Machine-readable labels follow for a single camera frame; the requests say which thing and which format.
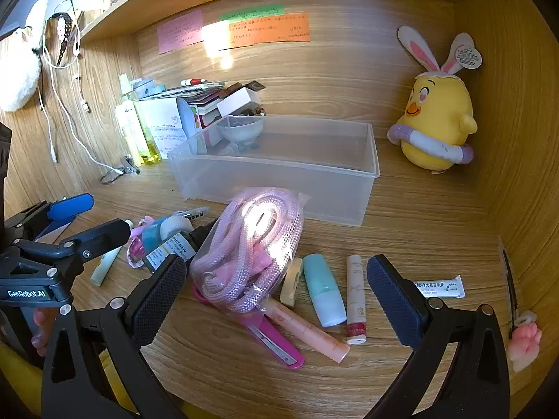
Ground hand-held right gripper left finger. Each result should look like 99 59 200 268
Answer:
41 253 188 419

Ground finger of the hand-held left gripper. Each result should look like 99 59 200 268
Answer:
57 218 132 259
32 193 95 242

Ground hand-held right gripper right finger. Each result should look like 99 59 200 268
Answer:
366 254 511 419

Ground white gauze roll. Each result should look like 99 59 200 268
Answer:
159 214 194 241

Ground pink cloth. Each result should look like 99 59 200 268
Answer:
189 187 311 315

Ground clear plastic storage box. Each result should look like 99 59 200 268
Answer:
168 115 380 228

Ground person's left hand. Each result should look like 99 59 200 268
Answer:
30 308 57 356

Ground pale green tube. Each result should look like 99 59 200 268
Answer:
90 247 123 286

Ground white tube with red band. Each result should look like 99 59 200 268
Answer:
346 254 368 345

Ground blue barcode packet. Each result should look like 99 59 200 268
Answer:
144 231 198 273

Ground light blue small container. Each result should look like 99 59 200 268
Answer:
142 222 164 249

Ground white sachet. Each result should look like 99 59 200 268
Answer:
413 275 466 300

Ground mint green bottle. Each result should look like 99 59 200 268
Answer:
302 254 348 328

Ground yellow tube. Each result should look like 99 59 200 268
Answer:
115 102 141 167

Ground yellow spray bottle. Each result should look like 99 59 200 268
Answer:
131 100 163 167

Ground cream lip balm stick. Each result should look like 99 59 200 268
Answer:
279 257 304 307

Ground pink scissors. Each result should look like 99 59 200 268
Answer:
192 286 305 369

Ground pink paw toy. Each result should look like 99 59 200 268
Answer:
507 310 543 374

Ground light blue tape roll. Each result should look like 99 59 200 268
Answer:
131 79 167 99

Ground white plush cloth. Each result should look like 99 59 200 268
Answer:
0 0 49 112

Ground fruit print box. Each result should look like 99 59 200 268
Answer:
188 102 223 145

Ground stack of books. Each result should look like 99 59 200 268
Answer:
140 81 228 116

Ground white bowl of coins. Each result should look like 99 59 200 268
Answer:
217 116 266 145

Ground black headband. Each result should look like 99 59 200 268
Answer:
46 11 76 67

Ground small white box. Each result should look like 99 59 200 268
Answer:
217 86 263 118

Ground yellow chick plush toy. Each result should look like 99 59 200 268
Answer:
388 25 483 174

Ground pink sticky note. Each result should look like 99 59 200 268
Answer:
157 9 204 55

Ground green sticky note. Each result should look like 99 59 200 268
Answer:
219 4 285 22

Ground orange sticky note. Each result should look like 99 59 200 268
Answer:
227 12 312 50

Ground white charging cable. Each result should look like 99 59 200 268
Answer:
37 9 127 175

